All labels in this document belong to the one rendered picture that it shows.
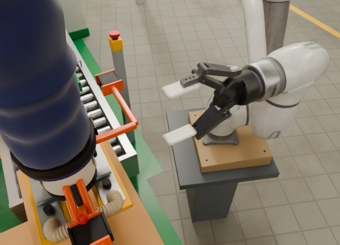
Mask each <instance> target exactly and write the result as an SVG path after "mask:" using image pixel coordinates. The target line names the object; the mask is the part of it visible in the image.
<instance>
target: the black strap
mask: <svg viewBox="0 0 340 245"><path fill-rule="evenodd" d="M88 119H89V124H90V136H89V138H88V141H87V143H86V145H85V147H84V148H83V150H82V151H81V152H80V153H79V154H78V155H76V156H75V157H74V158H73V159H71V160H70V161H69V162H67V163H65V164H63V165H61V166H58V167H54V168H51V169H47V170H38V169H33V168H29V167H26V166H24V165H23V164H22V163H21V162H20V161H19V160H18V159H17V158H16V157H15V156H14V155H13V153H12V152H11V151H10V154H11V157H12V159H13V161H14V162H15V164H16V165H17V166H18V168H19V169H20V170H21V171H22V172H23V173H25V174H26V175H28V176H30V177H33V178H38V179H54V178H59V177H62V176H65V175H68V174H70V173H72V172H74V171H75V170H77V169H78V168H80V167H81V166H82V165H83V164H84V163H85V162H86V161H87V160H88V159H89V158H90V156H91V155H92V153H93V151H94V149H95V146H96V135H98V130H97V127H96V125H95V123H94V121H93V119H92V118H91V117H89V118H88Z"/></svg>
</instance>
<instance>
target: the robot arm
mask: <svg viewBox="0 0 340 245"><path fill-rule="evenodd" d="M239 1H240V2H241V5H242V9H243V15H244V25H245V35H246V44H247V54H248V64H246V65H245V66H244V67H243V68H242V69H239V68H238V67H237V66H236V65H235V64H230V65H220V64H213V63H206V62H199V63H198V64H197V67H198V69H193V70H192V71H191V73H192V75H189V76H187V77H184V78H182V79H180V81H178V82H176V83H173V84H170V85H168V86H165V87H162V88H161V91H162V92H163V94H164V95H165V96H166V97H167V99H168V100H170V99H172V98H175V97H178V96H180V95H183V94H185V93H188V92H191V91H193V90H196V89H199V88H201V84H200V82H201V83H202V84H204V85H206V86H209V87H211V88H213V89H215V90H214V92H213V93H212V95H211V96H210V98H209V100H208V102H207V105H206V109H205V112H204V113H203V114H202V115H201V116H200V117H199V118H198V119H197V121H196V122H195V123H194V124H193V125H190V124H188V125H185V126H183V127H181V128H178V129H176V130H174V131H171V132H169V133H167V134H164V135H163V136H162V137H163V139H164V140H165V142H166V143H167V145H168V146H172V145H174V144H176V143H178V142H181V141H183V140H185V139H188V138H190V137H192V136H194V137H195V138H196V139H197V140H200V139H201V138H203V137H204V138H203V145H211V144H232V145H238V144H239V140H238V138H237V132H236V129H237V128H240V127H242V126H251V129H252V131H253V133H254V134H255V135H256V136H258V137H260V138H262V139H274V138H278V137H280V136H281V135H283V134H284V133H285V132H286V130H287V129H288V128H289V126H290V125H291V123H292V121H293V120H294V118H295V115H296V113H297V111H298V108H299V104H300V101H301V99H302V97H303V96H304V94H305V93H306V92H307V91H308V89H309V88H310V87H311V86H312V85H313V84H314V82H315V81H317V80H318V79H319V78H320V77H321V76H322V75H323V74H324V73H325V71H326V70H327V68H328V67H329V64H330V57H329V53H328V52H327V50H326V49H324V48H323V47H322V46H321V45H319V44H317V43H315V42H301V43H295V44H291V45H288V46H284V47H283V42H284V38H285V31H286V25H287V18H288V12H289V6H290V0H239ZM208 75H215V76H224V77H227V78H226V79H225V80H224V81H220V80H218V79H215V78H212V77H210V76H208Z"/></svg>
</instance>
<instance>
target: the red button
mask: <svg viewBox="0 0 340 245"><path fill-rule="evenodd" d="M119 36H120V32H119V31H117V30H112V31H110V32H109V37H111V38H112V39H113V40H117V39H118V37H119Z"/></svg>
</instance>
